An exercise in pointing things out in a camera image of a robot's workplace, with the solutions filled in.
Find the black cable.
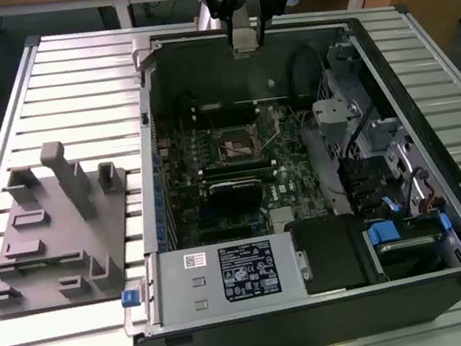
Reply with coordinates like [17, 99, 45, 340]
[280, 42, 328, 112]

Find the blue case latch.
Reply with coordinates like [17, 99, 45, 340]
[118, 287, 144, 310]

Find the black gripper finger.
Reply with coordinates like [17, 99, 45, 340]
[251, 0, 272, 47]
[221, 5, 240, 50]

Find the grey parts rack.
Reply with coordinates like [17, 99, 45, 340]
[0, 131, 148, 318]

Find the silver chipset heatsink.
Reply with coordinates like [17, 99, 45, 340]
[269, 204, 299, 225]

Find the silver power supply unit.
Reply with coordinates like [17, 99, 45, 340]
[149, 230, 311, 325]

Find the grey flat cable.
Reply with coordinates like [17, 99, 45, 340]
[299, 118, 354, 220]

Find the silver CPU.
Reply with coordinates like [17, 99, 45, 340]
[227, 23, 266, 61]

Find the black PC case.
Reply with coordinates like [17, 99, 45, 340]
[78, 0, 461, 346]

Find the CPU socket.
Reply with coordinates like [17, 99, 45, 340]
[213, 121, 271, 167]

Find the black graphics card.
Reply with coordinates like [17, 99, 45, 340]
[207, 175, 269, 220]

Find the grey case handle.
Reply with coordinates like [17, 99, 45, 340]
[127, 33, 166, 73]

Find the green motherboard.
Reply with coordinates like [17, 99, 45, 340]
[152, 95, 341, 253]

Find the green RAM stick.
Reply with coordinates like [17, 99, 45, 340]
[203, 163, 276, 187]

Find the metal CPU socket cover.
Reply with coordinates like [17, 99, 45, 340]
[247, 101, 290, 156]

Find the silver metal drive cage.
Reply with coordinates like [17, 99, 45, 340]
[302, 32, 412, 168]

